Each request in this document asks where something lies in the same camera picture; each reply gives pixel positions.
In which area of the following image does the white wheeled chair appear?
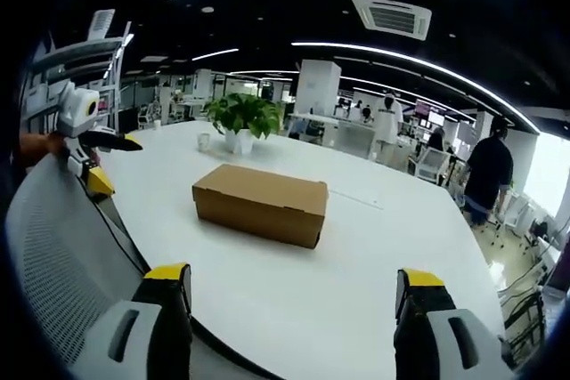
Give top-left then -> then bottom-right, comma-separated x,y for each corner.
487,190 -> 538,250

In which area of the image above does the green potted plant white pot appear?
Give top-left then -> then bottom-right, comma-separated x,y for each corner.
204,92 -> 285,155

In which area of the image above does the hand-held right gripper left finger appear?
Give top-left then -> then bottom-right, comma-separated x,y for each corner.
69,263 -> 194,380

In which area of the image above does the white square pillar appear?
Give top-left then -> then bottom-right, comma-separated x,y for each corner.
295,59 -> 343,117

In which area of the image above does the long ceiling light strip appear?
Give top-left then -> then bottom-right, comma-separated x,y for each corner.
290,40 -> 542,134

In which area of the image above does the ceiling air conditioner vent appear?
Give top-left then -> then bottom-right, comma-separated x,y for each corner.
351,0 -> 434,41

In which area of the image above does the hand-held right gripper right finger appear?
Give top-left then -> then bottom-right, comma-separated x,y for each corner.
393,267 -> 514,380

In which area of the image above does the white metal storage shelf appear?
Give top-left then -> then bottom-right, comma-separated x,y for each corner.
20,8 -> 135,134

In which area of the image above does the white mesh office chair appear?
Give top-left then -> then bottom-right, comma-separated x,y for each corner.
3,151 -> 286,380

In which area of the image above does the brown cardboard shoe box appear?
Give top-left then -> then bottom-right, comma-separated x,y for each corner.
191,163 -> 330,250

